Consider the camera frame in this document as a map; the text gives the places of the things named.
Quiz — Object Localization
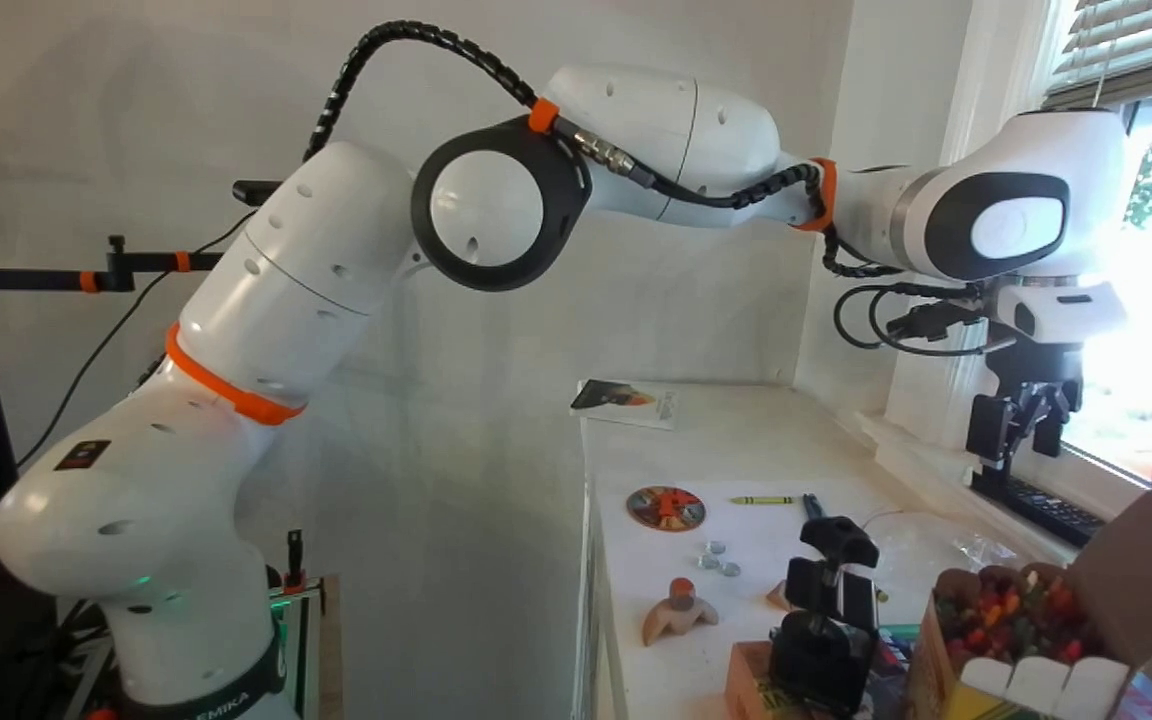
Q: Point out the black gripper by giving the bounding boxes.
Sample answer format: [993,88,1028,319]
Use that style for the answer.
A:
[963,333,1085,465]

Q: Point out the black remote control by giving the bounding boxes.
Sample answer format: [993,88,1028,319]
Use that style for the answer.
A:
[973,469,1104,549]

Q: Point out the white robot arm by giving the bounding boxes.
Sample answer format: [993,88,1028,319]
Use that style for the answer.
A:
[0,63,1124,720]

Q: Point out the window blinds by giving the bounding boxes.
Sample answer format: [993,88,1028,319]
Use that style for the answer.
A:
[1044,0,1152,110]

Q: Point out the open cardboard box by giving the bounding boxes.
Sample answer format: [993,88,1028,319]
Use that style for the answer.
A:
[903,487,1152,720]

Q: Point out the green marker pen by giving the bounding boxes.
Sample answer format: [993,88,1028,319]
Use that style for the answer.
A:
[729,498,796,510]

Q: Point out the round colourful plate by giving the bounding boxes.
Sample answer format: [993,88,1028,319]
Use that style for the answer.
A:
[624,486,710,534]

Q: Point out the small wooden toy figure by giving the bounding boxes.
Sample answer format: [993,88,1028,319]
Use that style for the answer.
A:
[640,576,722,645]

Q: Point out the bird cover book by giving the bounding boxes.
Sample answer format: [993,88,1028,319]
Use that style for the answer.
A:
[573,381,673,424]

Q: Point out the black camera on tripod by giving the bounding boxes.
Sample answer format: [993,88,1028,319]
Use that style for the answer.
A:
[767,515,879,720]

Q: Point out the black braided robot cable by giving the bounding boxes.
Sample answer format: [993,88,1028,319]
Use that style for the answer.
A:
[302,18,1010,362]

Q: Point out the black camera on stand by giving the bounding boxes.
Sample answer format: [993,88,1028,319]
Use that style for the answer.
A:
[231,181,280,208]

